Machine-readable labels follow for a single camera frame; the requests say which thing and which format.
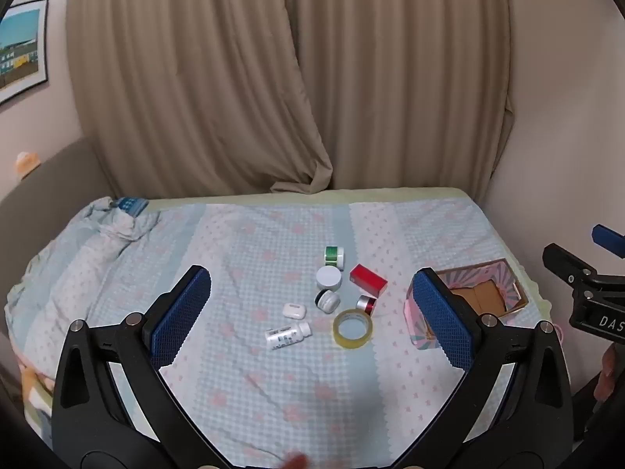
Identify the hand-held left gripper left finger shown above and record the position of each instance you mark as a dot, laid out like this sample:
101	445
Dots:
180	317

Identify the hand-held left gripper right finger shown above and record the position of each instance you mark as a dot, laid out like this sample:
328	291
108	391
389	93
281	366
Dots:
442	322

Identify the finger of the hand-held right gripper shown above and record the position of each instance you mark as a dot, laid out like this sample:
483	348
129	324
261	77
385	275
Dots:
610	240
566	260

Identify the pink patterned cardboard box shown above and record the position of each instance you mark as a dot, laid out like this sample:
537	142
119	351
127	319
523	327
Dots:
488	295

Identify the red and silver can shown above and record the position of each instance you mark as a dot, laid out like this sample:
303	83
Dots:
366	305

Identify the red rectangular box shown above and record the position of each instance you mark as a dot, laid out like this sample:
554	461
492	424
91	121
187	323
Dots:
368	281

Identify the white labelled bottle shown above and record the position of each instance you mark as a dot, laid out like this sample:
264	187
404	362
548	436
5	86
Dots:
288	335

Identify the white round jar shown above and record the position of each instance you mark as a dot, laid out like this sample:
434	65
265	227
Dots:
329	277

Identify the person's right hand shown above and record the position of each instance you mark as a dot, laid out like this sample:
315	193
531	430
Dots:
607	371

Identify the white earbuds case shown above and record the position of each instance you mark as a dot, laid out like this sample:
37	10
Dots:
294	310

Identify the small black and white jar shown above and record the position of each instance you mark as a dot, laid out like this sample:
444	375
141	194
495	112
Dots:
327	301

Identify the light blue floral blanket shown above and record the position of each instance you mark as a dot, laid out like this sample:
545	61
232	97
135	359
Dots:
273	391

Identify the blue printed packet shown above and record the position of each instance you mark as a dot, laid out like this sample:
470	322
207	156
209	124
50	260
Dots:
132	205

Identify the green jar with white lid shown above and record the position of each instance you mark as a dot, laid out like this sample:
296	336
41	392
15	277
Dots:
334	255

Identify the pale green bed sheet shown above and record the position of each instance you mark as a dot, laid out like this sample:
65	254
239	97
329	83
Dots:
342	194

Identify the small orange object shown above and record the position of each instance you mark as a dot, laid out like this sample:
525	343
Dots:
25	162

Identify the beige curtain panel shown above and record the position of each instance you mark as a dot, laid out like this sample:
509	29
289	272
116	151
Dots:
185	83
405	73

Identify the framed wall picture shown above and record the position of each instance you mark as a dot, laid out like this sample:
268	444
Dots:
22	49

